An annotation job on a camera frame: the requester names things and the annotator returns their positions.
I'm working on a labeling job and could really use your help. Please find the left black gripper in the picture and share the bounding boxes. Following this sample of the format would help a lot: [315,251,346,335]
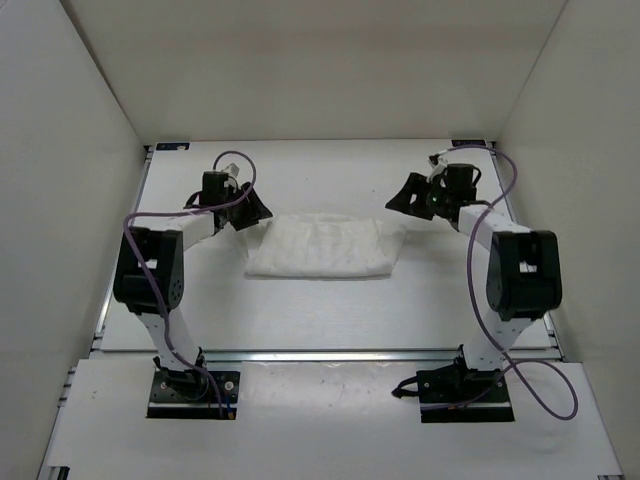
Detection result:
[223,182,273,232]

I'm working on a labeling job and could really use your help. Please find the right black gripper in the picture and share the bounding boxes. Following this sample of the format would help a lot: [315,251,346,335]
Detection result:
[385,174,451,221]

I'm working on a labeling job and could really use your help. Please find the white skirt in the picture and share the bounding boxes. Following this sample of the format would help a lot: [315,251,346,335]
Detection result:
[245,214,406,279]

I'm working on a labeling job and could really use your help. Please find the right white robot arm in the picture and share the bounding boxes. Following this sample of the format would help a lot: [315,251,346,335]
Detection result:
[385,163,562,408]

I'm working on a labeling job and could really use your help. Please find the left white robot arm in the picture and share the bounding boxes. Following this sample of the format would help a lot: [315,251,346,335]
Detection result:
[113,164,272,402]

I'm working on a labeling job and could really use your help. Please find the right blue corner label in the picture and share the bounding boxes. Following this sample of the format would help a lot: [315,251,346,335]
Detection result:
[451,139,487,147]

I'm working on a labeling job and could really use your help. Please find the blue corner label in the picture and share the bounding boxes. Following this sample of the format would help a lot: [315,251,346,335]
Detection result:
[155,142,190,151]
[451,139,487,147]

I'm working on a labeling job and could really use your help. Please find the left blue corner label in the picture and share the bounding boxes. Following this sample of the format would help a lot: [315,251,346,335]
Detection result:
[155,142,190,151]

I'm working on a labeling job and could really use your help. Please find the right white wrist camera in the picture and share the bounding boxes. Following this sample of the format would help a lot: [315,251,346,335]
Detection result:
[428,150,448,183]

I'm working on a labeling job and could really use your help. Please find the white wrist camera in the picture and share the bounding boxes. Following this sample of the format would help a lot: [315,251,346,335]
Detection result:
[428,150,448,183]
[222,163,241,190]

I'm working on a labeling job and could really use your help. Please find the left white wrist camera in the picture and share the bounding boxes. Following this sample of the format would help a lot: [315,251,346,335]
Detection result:
[222,163,241,190]

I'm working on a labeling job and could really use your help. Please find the aluminium front rail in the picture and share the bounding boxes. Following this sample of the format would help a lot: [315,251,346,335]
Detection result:
[205,349,457,363]

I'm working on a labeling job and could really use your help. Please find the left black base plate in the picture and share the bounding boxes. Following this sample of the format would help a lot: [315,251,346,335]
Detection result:
[146,370,241,421]

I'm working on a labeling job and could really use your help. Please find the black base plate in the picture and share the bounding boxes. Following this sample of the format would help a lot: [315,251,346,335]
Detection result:
[417,366,515,424]
[146,370,241,421]

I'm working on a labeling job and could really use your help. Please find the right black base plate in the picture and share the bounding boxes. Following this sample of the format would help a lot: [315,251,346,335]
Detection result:
[417,366,515,424]

